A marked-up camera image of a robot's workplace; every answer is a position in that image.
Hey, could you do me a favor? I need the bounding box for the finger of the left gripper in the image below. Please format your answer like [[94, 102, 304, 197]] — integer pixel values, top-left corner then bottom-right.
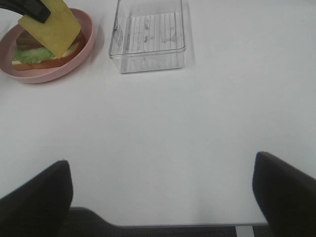
[[0, 0, 51, 23]]

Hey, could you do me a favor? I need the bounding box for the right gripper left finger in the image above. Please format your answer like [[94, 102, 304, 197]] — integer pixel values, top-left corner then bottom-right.
[[0, 160, 74, 237]]

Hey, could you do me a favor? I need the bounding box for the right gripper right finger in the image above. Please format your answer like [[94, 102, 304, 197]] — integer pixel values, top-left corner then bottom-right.
[[252, 152, 316, 237]]

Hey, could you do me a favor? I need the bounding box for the yellow cheese slice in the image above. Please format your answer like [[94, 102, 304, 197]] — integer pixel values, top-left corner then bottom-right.
[[18, 0, 81, 58]]

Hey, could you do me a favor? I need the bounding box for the tray bacon strip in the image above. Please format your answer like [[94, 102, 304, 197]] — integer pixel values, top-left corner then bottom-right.
[[16, 30, 43, 51]]

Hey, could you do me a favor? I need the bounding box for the green lettuce leaf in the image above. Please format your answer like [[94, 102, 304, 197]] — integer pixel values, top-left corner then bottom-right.
[[12, 47, 55, 64]]

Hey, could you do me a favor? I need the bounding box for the bread slice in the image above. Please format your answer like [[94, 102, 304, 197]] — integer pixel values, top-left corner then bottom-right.
[[11, 32, 86, 71]]

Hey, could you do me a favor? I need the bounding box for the pink round plate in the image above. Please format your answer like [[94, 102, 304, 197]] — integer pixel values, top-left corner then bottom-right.
[[0, 8, 96, 83]]

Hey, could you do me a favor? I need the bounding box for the right clear plastic tray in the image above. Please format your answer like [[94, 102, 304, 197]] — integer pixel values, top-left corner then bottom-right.
[[109, 0, 186, 74]]

